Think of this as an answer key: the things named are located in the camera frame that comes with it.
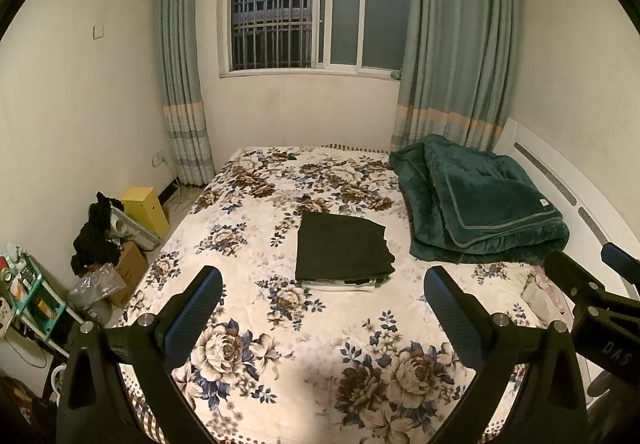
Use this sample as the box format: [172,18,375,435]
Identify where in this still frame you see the dark green striped garment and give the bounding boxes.
[295,211,396,283]

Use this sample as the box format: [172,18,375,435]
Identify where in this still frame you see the teal striped curtain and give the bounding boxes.
[390,0,522,154]
[152,0,217,188]

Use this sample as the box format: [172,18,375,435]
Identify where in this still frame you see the white folded garment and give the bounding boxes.
[300,276,377,294]

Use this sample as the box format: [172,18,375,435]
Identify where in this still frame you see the teal storage rack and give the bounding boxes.
[0,253,69,342]

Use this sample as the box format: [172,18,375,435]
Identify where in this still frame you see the dark green quilt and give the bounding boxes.
[389,134,571,266]

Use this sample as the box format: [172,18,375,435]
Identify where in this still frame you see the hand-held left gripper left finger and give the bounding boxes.
[55,265,224,444]

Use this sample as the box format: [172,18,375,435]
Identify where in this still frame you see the yellow box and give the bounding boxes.
[121,186,171,238]

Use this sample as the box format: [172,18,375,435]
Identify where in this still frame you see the barred sliding window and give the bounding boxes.
[217,0,414,81]

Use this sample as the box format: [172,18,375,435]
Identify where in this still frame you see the brown cardboard box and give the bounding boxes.
[106,241,150,308]

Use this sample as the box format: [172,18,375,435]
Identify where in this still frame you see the white bed headboard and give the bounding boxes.
[492,118,640,305]

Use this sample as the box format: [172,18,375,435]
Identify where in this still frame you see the clear plastic bag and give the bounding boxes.
[68,262,127,311]

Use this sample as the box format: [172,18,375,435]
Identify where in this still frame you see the white appliance with holes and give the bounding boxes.
[109,205,162,251]

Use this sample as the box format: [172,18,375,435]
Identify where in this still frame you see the black clothes pile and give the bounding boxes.
[70,191,125,276]

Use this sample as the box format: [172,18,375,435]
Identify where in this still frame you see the floral bed blanket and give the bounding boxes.
[112,144,573,444]

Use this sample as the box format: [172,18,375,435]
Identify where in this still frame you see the thin floor cables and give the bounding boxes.
[165,176,188,210]

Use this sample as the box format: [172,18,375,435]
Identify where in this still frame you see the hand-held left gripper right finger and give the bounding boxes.
[423,265,592,444]

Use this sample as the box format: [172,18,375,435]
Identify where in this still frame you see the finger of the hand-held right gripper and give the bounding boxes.
[601,242,640,284]
[543,251,640,320]

